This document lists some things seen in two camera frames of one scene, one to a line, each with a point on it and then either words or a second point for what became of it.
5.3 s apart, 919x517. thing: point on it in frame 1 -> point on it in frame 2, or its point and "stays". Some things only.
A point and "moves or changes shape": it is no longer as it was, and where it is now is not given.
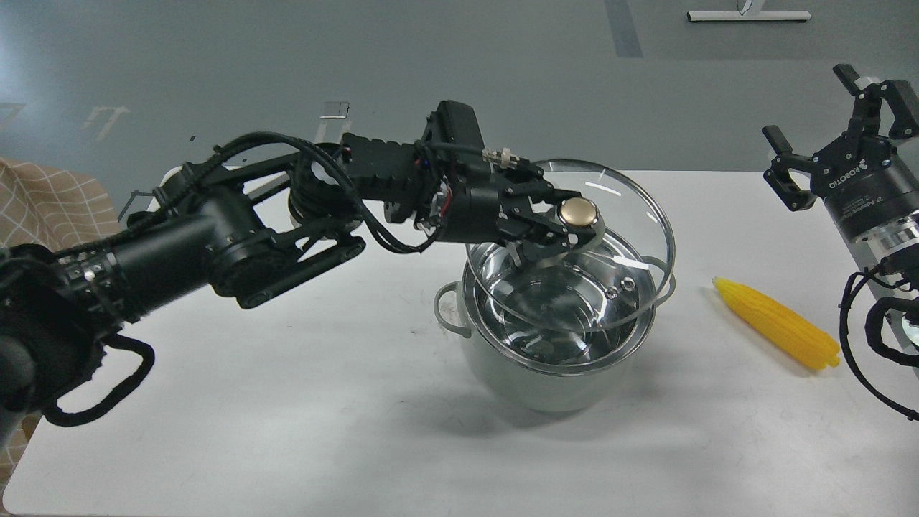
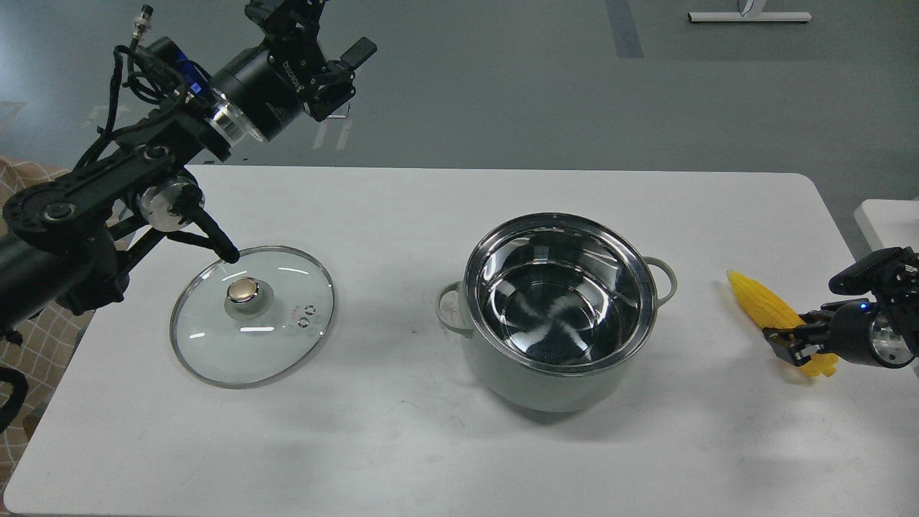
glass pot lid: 604,282 -> 238,324
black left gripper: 484,210 -> 266,88
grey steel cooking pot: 560,334 stays
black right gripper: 868,182 -> 885,332
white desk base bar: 718,16 stays
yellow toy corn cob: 788,332 moves or changes shape
